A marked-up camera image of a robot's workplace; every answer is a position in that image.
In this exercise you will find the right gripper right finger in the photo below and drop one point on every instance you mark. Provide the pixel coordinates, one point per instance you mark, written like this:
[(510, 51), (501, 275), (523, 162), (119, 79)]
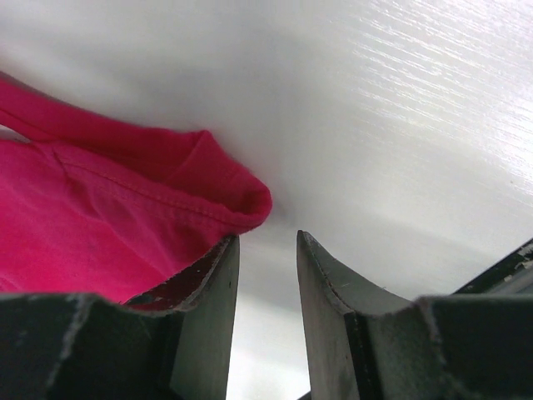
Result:
[(363, 342)]

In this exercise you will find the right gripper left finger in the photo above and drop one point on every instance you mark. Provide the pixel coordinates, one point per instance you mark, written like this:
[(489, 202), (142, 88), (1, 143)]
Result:
[(172, 342)]

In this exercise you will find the pink t shirt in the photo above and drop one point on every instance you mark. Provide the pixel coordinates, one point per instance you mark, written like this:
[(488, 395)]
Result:
[(91, 204)]

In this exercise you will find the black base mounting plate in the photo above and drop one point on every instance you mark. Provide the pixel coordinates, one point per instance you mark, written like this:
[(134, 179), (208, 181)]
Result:
[(511, 275)]

